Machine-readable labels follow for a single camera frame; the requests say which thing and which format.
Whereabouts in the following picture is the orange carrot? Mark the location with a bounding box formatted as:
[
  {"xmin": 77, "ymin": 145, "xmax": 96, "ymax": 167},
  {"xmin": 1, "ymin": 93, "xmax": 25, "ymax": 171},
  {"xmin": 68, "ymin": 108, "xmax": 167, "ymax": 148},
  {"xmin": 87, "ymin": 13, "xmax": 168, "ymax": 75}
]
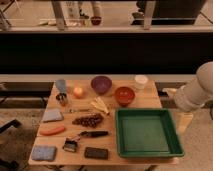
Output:
[{"xmin": 39, "ymin": 126, "xmax": 66, "ymax": 136}]

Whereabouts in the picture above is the yellow banana bunch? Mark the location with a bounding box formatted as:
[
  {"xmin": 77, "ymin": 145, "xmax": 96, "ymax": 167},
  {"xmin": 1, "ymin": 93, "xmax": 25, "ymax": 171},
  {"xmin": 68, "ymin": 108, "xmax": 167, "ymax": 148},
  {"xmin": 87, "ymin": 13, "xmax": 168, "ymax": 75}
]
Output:
[{"xmin": 91, "ymin": 97, "xmax": 109, "ymax": 114}]

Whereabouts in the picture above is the light blue cup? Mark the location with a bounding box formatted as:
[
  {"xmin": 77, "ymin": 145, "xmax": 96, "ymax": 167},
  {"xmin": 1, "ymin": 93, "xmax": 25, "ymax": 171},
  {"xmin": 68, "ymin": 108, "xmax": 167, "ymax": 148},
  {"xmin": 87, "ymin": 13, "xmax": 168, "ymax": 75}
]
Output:
[{"xmin": 55, "ymin": 79, "xmax": 67, "ymax": 93}]

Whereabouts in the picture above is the peach apple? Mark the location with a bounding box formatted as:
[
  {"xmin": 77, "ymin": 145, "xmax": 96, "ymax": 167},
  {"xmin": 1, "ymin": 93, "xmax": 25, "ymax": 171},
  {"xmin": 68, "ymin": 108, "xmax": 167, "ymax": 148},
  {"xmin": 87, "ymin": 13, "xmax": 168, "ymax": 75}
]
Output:
[{"xmin": 73, "ymin": 87, "xmax": 83, "ymax": 98}]

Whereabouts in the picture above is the bunch of dark grapes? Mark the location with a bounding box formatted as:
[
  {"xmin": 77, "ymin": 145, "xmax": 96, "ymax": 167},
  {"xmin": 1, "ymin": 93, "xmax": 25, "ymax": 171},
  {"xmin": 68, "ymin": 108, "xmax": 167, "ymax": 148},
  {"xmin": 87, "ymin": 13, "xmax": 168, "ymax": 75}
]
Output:
[{"xmin": 72, "ymin": 113, "xmax": 103, "ymax": 128}]

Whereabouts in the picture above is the purple bowl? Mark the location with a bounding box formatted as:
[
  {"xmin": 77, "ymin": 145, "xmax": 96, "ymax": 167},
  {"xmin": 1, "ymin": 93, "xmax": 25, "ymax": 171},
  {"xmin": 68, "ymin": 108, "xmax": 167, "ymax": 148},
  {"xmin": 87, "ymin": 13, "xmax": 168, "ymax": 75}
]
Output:
[{"xmin": 91, "ymin": 76, "xmax": 112, "ymax": 95}]

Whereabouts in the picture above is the small metal cup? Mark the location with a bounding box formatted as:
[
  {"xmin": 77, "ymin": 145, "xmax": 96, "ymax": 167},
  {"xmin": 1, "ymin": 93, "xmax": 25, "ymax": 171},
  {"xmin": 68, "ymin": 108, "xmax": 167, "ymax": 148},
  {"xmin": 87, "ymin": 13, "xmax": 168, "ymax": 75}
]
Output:
[{"xmin": 56, "ymin": 93, "xmax": 68, "ymax": 106}]

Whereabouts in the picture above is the background dark red bowl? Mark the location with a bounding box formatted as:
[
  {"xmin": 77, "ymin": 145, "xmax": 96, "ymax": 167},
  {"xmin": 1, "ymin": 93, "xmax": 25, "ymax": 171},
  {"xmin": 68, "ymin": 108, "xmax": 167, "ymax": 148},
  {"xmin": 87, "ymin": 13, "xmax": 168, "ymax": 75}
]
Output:
[{"xmin": 91, "ymin": 16, "xmax": 102, "ymax": 26}]

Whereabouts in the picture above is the white cup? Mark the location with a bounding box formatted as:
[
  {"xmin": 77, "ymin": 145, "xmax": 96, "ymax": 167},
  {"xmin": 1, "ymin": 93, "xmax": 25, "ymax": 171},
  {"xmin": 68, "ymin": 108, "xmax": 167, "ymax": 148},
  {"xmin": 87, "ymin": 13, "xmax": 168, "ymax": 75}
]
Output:
[{"xmin": 134, "ymin": 75, "xmax": 148, "ymax": 90}]

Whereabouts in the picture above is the black handled brush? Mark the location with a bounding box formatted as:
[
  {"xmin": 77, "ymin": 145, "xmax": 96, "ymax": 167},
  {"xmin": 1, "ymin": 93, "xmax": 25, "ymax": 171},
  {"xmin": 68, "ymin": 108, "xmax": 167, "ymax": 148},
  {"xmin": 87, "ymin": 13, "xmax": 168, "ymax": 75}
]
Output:
[{"xmin": 79, "ymin": 131, "xmax": 109, "ymax": 138}]

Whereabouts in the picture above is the green plastic tray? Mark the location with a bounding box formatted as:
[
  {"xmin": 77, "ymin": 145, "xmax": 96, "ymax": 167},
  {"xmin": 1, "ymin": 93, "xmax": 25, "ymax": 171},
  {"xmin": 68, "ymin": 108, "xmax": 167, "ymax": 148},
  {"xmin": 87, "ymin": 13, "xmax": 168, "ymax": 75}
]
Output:
[{"xmin": 115, "ymin": 108, "xmax": 184, "ymax": 158}]

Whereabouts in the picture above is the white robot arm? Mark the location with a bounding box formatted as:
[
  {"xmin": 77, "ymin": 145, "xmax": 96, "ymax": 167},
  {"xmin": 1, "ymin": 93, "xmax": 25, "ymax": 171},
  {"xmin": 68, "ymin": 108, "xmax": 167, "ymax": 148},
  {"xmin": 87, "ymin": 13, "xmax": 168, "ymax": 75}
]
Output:
[{"xmin": 174, "ymin": 61, "xmax": 213, "ymax": 112}]

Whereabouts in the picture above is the black rectangular block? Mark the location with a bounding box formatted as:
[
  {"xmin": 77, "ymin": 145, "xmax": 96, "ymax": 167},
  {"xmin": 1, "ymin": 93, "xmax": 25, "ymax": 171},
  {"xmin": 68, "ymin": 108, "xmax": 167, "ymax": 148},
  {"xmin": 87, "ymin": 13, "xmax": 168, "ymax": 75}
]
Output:
[{"xmin": 84, "ymin": 147, "xmax": 108, "ymax": 159}]

